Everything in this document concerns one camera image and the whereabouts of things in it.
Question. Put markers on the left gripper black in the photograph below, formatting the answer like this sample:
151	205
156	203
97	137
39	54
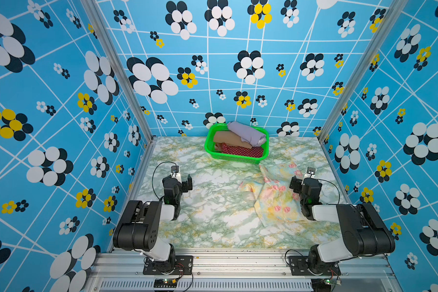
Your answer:
186	186

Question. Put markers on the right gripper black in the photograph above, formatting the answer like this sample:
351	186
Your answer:
295	182

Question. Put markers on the floral pastel skirt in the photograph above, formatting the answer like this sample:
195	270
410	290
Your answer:
274	201

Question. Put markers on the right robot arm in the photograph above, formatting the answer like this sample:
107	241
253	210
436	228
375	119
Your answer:
363	232

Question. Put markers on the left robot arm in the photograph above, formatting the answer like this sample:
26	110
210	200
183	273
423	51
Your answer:
138	227

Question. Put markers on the green plastic basket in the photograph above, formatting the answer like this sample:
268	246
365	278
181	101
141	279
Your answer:
210	149

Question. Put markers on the red polka dot skirt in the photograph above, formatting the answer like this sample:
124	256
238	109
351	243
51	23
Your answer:
254	152

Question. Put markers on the lavender rolled skirt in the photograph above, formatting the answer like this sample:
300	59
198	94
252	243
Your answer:
248	134

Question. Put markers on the tan rolled skirt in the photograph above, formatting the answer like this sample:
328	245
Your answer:
231	139

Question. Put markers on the left green circuit board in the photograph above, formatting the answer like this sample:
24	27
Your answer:
165	284

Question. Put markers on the green circuit board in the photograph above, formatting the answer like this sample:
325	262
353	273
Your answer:
165	284
325	285

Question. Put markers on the right green circuit board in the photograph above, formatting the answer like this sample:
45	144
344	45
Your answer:
325	285

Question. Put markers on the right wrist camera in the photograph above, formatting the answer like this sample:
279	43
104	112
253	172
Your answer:
310	172

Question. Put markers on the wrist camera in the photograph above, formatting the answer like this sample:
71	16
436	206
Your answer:
175	169
310	172

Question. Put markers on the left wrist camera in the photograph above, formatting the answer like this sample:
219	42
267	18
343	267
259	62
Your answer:
175	169

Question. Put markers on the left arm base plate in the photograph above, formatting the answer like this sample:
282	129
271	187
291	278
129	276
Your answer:
179	266

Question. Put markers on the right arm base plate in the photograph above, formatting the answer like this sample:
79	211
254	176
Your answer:
302	266

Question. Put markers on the aluminium front frame rail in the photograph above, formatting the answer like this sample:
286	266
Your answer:
238	270

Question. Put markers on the right aluminium corner post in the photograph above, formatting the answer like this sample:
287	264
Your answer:
393	13

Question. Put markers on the aluminium corner post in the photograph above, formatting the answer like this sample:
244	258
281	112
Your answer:
393	13
96	20

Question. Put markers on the left aluminium corner post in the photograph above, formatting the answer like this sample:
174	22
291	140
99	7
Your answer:
96	20

